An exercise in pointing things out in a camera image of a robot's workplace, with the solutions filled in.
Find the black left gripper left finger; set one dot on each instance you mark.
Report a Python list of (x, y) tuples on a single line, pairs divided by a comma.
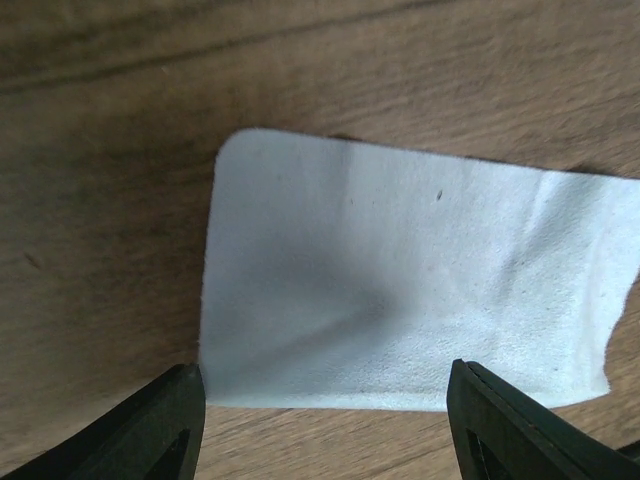
[(155, 433)]

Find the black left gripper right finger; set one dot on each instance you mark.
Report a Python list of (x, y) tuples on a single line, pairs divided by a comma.
[(500, 433)]

